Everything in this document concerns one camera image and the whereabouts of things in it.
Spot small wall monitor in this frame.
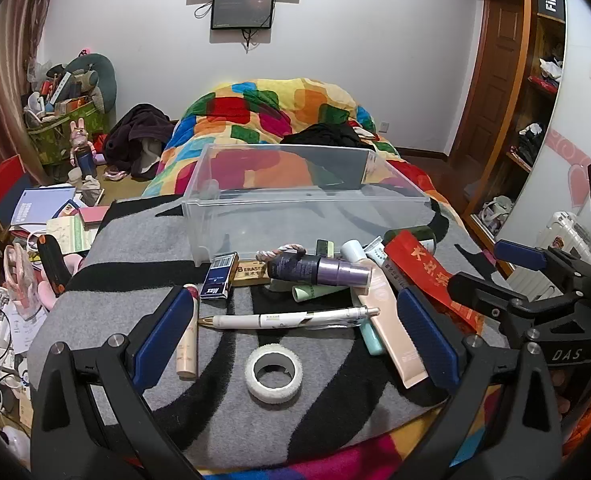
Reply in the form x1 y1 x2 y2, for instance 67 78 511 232
210 0 276 31

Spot blue staples box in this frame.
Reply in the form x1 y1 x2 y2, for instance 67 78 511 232
200 253 240 300

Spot grey green neck pillow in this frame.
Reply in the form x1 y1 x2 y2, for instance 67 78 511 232
66 53 119 113

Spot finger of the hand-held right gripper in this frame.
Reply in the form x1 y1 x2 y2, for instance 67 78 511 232
493 240 591 288
448 271 579 323

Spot white suitcase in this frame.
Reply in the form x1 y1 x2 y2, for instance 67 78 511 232
535 210 591 267

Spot white tape roll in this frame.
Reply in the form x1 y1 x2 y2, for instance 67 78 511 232
246 343 303 405

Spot dark purple cosmetic bottle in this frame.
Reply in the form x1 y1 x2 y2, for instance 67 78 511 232
267 252 373 291

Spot wooden wardrobe shelf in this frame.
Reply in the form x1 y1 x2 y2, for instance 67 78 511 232
463 0 569 241

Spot teal tube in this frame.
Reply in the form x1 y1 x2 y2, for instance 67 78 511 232
359 321 387 356

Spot striped curtain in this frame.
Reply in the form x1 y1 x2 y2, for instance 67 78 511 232
0 0 71 241

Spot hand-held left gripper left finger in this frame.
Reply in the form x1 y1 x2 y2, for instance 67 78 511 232
30 285 199 480

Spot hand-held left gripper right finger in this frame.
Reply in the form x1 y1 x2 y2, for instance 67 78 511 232
390 287 561 480

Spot pink plastic item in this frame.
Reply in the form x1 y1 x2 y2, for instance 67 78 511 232
3 245 84 311

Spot green bottle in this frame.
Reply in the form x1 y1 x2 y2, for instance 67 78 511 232
383 226 437 253

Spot blue book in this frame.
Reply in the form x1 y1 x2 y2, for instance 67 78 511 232
10 187 76 226

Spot white wardrobe sliding door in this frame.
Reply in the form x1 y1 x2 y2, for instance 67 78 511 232
495 0 591 261

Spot pink bunny toy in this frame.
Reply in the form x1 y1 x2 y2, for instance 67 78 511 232
70 117 99 178

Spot braided pink white rope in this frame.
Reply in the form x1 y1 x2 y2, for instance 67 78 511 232
256 243 307 263

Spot peach cosmetic tube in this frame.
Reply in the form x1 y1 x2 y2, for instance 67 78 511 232
340 240 429 388

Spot wooden door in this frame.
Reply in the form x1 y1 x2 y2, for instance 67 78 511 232
445 0 526 161

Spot light green tube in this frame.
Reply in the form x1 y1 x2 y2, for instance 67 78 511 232
292 284 341 303

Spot red packet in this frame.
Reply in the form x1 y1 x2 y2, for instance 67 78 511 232
384 232 483 336

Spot grey black patterned blanket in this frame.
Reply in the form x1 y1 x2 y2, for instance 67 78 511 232
28 192 511 471

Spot black cloth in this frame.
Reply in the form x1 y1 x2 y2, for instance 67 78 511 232
280 122 376 149

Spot colourful patchwork blanket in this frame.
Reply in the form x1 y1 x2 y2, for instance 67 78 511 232
143 78 471 241

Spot pale green booklet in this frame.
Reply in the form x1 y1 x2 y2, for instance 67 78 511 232
46 215 99 256

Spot clear plastic storage box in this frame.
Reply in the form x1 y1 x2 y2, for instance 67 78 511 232
182 144 432 267

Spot green bag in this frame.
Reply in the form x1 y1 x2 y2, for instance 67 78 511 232
26 102 109 166

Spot tan eraser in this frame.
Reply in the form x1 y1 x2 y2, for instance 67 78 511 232
233 260 271 287

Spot pink case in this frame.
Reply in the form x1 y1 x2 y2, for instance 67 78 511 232
78 205 111 224

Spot white ointment tube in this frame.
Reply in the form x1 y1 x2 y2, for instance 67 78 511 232
365 236 392 267

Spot white pen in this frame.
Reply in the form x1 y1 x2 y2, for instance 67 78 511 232
198 306 381 331

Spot black orange device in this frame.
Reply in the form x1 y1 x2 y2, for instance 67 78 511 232
38 235 71 296

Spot dark purple cloth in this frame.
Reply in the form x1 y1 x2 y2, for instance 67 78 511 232
103 104 174 178

